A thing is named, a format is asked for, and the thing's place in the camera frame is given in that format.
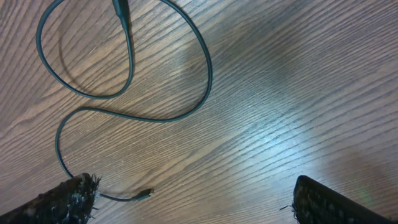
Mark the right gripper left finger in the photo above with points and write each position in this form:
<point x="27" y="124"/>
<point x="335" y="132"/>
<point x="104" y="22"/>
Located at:
<point x="72" y="201"/>

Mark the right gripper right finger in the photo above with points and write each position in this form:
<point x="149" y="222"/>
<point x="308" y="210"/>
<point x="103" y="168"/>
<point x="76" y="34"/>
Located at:
<point x="314" y="203"/>

